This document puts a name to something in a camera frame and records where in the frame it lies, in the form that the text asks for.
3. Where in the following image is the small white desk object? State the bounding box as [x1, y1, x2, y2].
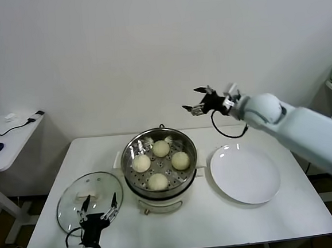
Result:
[4, 111, 21, 122]

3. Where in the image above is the white side desk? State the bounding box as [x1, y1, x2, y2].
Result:
[0, 108, 80, 246]

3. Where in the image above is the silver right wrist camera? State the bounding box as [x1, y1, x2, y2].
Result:
[221, 82, 242, 108]

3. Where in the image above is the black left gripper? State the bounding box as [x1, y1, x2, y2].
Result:
[75, 191, 122, 248]

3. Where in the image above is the white electric cooker base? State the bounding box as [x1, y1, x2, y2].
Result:
[112, 146, 212, 219]

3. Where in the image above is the glass lid with white handle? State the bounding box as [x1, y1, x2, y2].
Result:
[53, 170, 127, 239]

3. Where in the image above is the white round plate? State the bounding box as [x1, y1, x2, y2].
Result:
[208, 140, 284, 207]

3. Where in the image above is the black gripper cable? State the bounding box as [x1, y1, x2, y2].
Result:
[210, 107, 250, 140]
[64, 226, 86, 248]

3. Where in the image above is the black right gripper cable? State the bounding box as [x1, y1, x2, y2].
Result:
[210, 107, 250, 140]

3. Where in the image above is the thin black desk cable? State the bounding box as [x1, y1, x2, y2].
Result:
[0, 117, 38, 136]

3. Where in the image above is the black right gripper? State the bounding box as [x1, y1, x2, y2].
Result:
[180, 83, 232, 120]

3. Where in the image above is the stainless steel steamer basket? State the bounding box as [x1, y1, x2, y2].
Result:
[111, 123, 210, 201]

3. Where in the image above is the white steamed baozi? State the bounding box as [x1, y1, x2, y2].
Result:
[146, 172, 169, 192]
[170, 150, 191, 171]
[151, 139, 171, 159]
[131, 155, 153, 174]

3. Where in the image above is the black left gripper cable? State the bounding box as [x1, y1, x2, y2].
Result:
[64, 226, 86, 248]

